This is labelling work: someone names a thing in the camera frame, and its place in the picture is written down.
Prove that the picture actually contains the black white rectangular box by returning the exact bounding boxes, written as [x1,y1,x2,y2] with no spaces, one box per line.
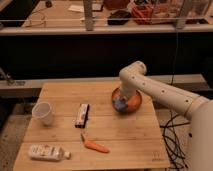
[75,103,90,128]

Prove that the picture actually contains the clear plastic bottle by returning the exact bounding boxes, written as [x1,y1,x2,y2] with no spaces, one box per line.
[28,144,71,161]

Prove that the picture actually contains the black floor cables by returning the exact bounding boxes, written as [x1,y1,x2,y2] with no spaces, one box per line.
[159,109,192,171]

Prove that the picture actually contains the white plastic cup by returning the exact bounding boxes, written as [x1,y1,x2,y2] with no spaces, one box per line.
[32,102,53,126]

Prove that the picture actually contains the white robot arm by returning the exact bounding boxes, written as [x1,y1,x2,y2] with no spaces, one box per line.
[119,61,213,171]

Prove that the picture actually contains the wooden cutting board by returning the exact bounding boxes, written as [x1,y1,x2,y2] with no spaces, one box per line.
[13,81,170,171]

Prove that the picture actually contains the black object on shelf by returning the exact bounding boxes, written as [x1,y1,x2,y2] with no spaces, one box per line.
[107,10,131,25]

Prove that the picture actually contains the white paper sheet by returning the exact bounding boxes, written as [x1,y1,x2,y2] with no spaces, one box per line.
[68,5,84,13]

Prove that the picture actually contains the orange toy carrot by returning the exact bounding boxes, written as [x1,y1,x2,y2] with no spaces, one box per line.
[81,134,109,153]

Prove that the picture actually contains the orange basket on shelf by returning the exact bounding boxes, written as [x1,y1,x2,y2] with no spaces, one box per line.
[131,5,153,25]

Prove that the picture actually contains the grey metal post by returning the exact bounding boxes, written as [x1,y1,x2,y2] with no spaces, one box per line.
[83,0,93,31]

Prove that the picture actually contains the orange ceramic bowl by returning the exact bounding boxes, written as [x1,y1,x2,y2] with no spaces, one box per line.
[111,88,142,113]

